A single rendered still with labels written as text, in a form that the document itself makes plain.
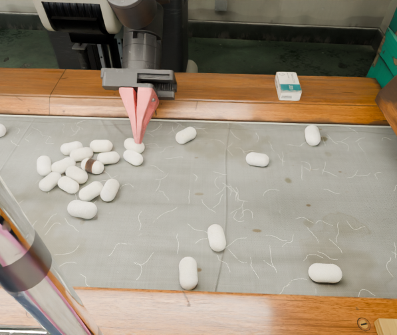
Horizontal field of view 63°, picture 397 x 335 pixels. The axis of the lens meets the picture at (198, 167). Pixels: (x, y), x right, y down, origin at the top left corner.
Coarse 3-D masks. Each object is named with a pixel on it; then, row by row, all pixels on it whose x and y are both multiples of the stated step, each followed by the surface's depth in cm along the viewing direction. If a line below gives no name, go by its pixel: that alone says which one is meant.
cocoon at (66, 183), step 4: (64, 176) 44; (60, 180) 43; (64, 180) 43; (68, 180) 43; (72, 180) 44; (60, 184) 43; (64, 184) 43; (68, 184) 43; (72, 184) 43; (76, 184) 43; (64, 188) 43; (68, 188) 43; (72, 188) 43; (76, 188) 43; (68, 192) 43; (72, 192) 43
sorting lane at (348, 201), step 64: (64, 128) 53; (128, 128) 53; (256, 128) 54; (320, 128) 54; (384, 128) 54; (64, 192) 44; (128, 192) 44; (192, 192) 44; (256, 192) 44; (320, 192) 45; (384, 192) 45; (64, 256) 38; (128, 256) 38; (192, 256) 38; (256, 256) 38; (320, 256) 38; (384, 256) 38
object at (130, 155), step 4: (124, 152) 47; (128, 152) 47; (132, 152) 47; (136, 152) 47; (124, 156) 47; (128, 156) 47; (132, 156) 47; (136, 156) 46; (140, 156) 47; (128, 160) 47; (132, 160) 47; (136, 160) 46; (140, 160) 47; (136, 164) 47
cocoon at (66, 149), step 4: (64, 144) 48; (68, 144) 48; (72, 144) 48; (76, 144) 48; (80, 144) 49; (64, 148) 48; (68, 148) 48; (72, 148) 48; (76, 148) 48; (64, 152) 48; (68, 152) 48
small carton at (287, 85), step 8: (280, 72) 57; (288, 72) 57; (280, 80) 56; (288, 80) 56; (296, 80) 56; (280, 88) 54; (288, 88) 54; (296, 88) 54; (280, 96) 55; (288, 96) 54; (296, 96) 54
